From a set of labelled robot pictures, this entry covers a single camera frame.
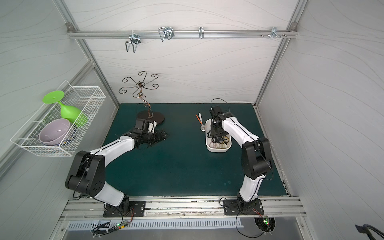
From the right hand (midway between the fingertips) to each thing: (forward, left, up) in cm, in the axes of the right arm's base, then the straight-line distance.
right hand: (219, 131), depth 92 cm
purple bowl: (-21, +73, +26) cm, 81 cm away
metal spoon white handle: (+10, +10, -10) cm, 18 cm away
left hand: (-6, +33, 0) cm, 33 cm away
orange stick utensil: (+17, +13, -10) cm, 24 cm away
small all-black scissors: (-9, +34, +7) cm, 36 cm away
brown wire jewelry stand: (+13, +49, +19) cm, 54 cm away
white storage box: (-4, +2, -9) cm, 10 cm away
